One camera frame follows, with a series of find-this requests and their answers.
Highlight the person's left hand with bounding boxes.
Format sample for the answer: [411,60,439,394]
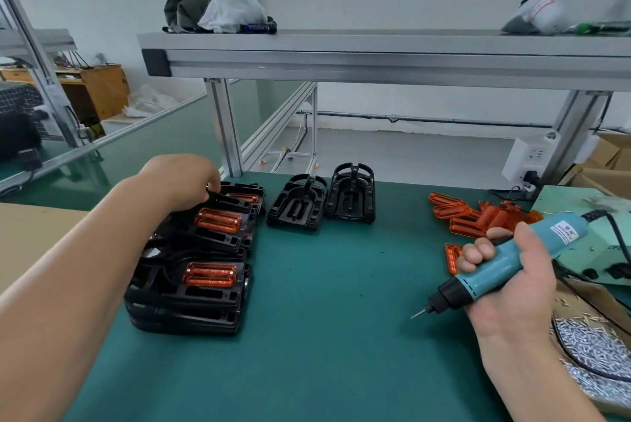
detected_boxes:
[137,154,222,213]

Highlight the person's right hand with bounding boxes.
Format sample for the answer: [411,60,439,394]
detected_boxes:
[456,222,558,340]

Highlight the blue electric screwdriver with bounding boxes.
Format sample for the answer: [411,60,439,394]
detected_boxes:
[410,210,612,320]

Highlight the black housing with orange lens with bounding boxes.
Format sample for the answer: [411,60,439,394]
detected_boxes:
[197,181,267,221]
[155,200,258,262]
[123,246,253,337]

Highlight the person's right forearm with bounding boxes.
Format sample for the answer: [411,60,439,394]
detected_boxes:
[477,327,608,422]

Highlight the person's left forearm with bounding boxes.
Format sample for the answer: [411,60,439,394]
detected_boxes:
[0,174,166,422]

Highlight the green power supply box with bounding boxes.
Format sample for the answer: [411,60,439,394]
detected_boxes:
[531,184,631,288]

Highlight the cardboard tray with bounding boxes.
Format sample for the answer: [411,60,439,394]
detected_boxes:
[549,278,631,418]

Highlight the pile of orange plastic lenses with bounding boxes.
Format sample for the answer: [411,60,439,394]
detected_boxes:
[428,192,544,240]

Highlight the single orange lens piece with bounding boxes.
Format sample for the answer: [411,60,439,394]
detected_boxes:
[445,243,464,276]

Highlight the empty black plastic housing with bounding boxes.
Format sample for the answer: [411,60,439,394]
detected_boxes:
[324,162,377,225]
[267,174,329,231]

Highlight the white power strip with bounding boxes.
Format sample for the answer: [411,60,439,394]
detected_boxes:
[501,132,562,187]

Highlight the crumpled white sheet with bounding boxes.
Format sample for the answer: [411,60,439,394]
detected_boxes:
[122,83,180,118]

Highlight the heap of silver screws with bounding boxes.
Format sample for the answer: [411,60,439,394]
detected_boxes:
[553,316,631,409]

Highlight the brown cardboard boxes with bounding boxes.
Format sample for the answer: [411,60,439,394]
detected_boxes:
[561,132,631,200]

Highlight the wooden cabinet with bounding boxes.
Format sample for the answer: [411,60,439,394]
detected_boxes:
[0,64,131,128]

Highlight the dark blue marker pen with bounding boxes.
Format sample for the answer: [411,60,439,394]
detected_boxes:
[239,16,278,35]

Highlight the white plastic bag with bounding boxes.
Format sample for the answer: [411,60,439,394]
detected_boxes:
[198,0,270,34]

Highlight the tan cardboard sheet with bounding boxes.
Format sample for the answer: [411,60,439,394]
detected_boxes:
[0,203,90,295]

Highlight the black device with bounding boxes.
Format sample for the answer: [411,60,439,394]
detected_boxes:
[0,82,45,172]

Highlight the aluminium shelf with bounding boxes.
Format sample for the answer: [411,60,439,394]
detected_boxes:
[137,29,631,93]

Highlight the aluminium shelf post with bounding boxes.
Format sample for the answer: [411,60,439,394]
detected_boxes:
[539,90,613,187]
[204,78,244,179]

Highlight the black screwdriver cable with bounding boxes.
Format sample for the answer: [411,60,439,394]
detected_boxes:
[581,210,631,267]

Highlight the thin black cable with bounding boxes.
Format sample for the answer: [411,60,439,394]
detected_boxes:
[551,313,631,384]

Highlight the aluminium frame rack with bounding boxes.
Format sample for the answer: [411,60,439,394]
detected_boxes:
[0,0,83,149]

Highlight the green handled screwdriver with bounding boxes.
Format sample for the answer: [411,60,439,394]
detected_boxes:
[566,20,631,37]

